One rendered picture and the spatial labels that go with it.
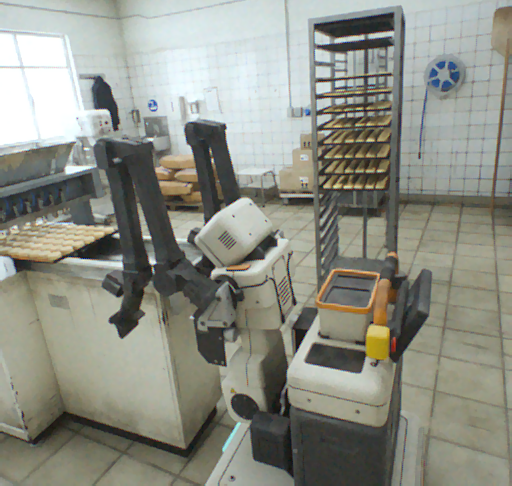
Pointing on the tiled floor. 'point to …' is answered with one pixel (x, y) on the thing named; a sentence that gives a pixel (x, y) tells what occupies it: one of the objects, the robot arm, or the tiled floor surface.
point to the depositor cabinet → (25, 366)
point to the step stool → (260, 180)
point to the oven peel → (501, 38)
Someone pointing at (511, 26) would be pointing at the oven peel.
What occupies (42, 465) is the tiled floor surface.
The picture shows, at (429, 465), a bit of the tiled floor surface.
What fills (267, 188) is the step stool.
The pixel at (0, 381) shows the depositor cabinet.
